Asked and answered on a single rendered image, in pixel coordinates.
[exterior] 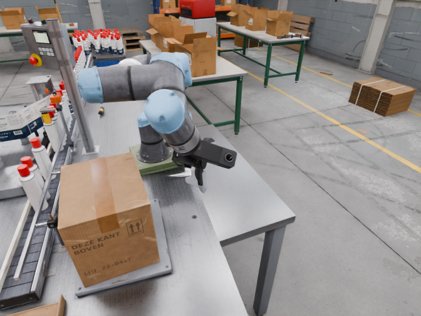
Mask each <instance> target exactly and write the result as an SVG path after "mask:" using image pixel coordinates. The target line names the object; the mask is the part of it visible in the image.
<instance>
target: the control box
mask: <svg viewBox="0 0 421 316"><path fill-rule="evenodd" d="M60 24H61V28H62V32H63V36H64V37H65V41H66V46H67V49H68V53H69V56H70V61H71V64H72V67H74V66H76V61H75V57H74V54H73V50H72V47H71V43H70V38H69V36H68V31H67V28H66V25H65V23H60ZM20 27H21V31H22V33H23V36H24V39H25V42H26V44H27V47H28V50H29V53H30V55H31V57H34V58H37V59H38V63H37V65H34V66H35V67H36V68H46V69H52V70H61V68H60V66H61V65H60V62H59V60H58V58H57V55H56V52H55V48H54V45H53V42H52V36H51V33H50V31H49V29H48V25H41V22H35V24H29V23H26V24H21V25H20ZM32 29H35V30H45V31H47V32H48V36H49V40H50V42H51V44H50V45H48V44H41V43H36V41H35V38H34V35H33V32H32ZM37 46H39V47H47V48H53V51H54V53H55V57H52V56H40V54H39V51H38V47H37Z"/></svg>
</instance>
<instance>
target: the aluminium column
mask: <svg viewBox="0 0 421 316"><path fill-rule="evenodd" d="M46 22H47V25H48V29H49V31H61V30H62V28H61V24H60V20H59V18H49V19H47V20H46ZM52 42H53V45H54V48H55V52H56V55H57V58H58V60H69V58H70V56H69V53H68V49H67V46H66V41H65V37H64V36H63V37H62V38H52ZM60 68H61V72H62V74H63V78H64V81H65V84H66V88H67V91H68V95H69V97H70V101H71V104H72V107H73V111H74V113H75V117H76V121H77V124H78V127H79V130H80V134H81V138H82V140H83V143H84V146H85V150H86V152H94V151H95V145H94V142H93V138H92V135H91V131H90V127H89V124H88V120H87V117H86V113H85V109H84V106H83V102H82V99H81V95H80V91H79V88H78V84H77V82H76V78H75V73H74V71H73V67H72V64H71V65H68V66H60Z"/></svg>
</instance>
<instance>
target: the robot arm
mask: <svg viewBox="0 0 421 316"><path fill-rule="evenodd" d="M78 84H79V89H80V93H81V96H82V97H83V99H84V100H85V101H86V102H88V103H100V104H103V103H110V102H128V101H138V100H146V102H145V104H144V108H143V111H144V112H142V113H141V114H140V115H139V116H138V117H137V123H138V124H137V126H138V130H139V134H140V140H141V144H140V151H139V153H140V157H141V158H142V159H144V160H147V161H156V160H159V159H162V158H164V157H165V156H166V155H167V154H168V153H169V149H168V147H171V148H173V150H174V151H173V156H172V161H173V162H174V163H175V164H176V165H177V166H178V167H184V168H190V169H191V168H192V167H195V169H192V171H191V176H189V177H186V178H185V181H186V183H188V184H191V185H193V186H195V187H198V188H199V189H200V191H201V192H202V193H205V191H206V190H207V185H206V183H207V182H206V179H205V177H206V172H205V171H204V170H203V169H205V168H206V165H207V163H210V164H214V165H217V166H220V167H223V168H226V169H230V168H232V167H234V166H235V163H236V157H237V152H236V151H234V150H230V149H227V148H225V147H221V146H219V145H217V144H216V142H215V140H214V139H212V138H208V137H206V138H204V139H203V140H201V139H200V135H199V131H198V130H197V128H196V126H195V125H194V123H193V121H192V115H191V113H190V112H188V110H187V99H186V94H185V91H186V89H187V87H189V86H191V85H192V75H191V70H190V63H189V58H188V56H187V54H185V53H178V52H175V53H168V52H162V53H159V54H146V55H138V56H134V57H131V58H127V59H124V60H122V61H121V62H119V64H117V65H112V66H106V67H95V66H93V68H84V69H82V70H80V72H79V75H78ZM164 140H165V141H164ZM177 162H179V163H180V164H181V165H179V164H178V163H177Z"/></svg>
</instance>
